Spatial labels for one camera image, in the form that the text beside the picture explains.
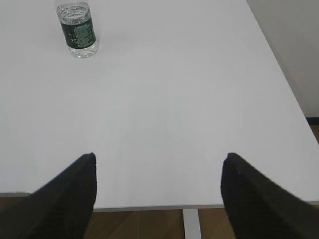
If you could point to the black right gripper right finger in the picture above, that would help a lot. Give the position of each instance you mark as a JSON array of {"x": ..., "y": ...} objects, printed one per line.
[{"x": 258, "y": 208}]

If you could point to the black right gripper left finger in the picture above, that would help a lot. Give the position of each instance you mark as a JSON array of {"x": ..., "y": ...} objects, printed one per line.
[{"x": 61, "y": 209}]

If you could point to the clear green-label water bottle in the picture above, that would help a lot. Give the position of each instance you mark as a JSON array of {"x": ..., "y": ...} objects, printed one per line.
[{"x": 77, "y": 26}]

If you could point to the grey metal table leg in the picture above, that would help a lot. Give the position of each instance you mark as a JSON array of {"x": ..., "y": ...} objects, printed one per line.
[{"x": 191, "y": 224}]

